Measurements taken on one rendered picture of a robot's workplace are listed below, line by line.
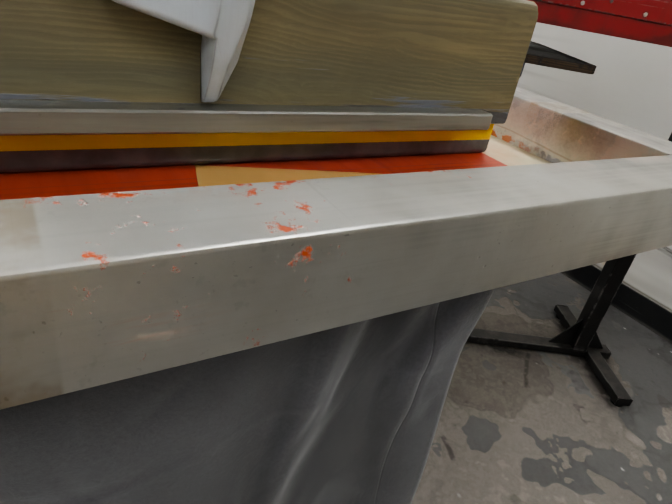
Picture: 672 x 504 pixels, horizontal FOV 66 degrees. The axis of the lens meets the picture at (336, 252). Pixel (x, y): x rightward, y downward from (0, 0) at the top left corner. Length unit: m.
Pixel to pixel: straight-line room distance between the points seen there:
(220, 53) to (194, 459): 0.23
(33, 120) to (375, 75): 0.17
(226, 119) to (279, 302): 0.12
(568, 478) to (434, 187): 1.42
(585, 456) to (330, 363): 1.37
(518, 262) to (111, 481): 0.24
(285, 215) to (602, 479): 1.53
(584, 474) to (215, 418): 1.37
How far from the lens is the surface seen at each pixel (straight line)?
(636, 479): 1.70
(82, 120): 0.23
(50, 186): 0.25
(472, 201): 0.19
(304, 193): 0.17
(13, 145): 0.26
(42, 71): 0.24
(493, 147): 0.41
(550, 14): 1.26
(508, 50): 0.36
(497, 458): 1.52
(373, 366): 0.39
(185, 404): 0.30
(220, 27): 0.23
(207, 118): 0.24
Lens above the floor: 1.06
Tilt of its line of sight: 29 degrees down
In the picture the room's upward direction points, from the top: 11 degrees clockwise
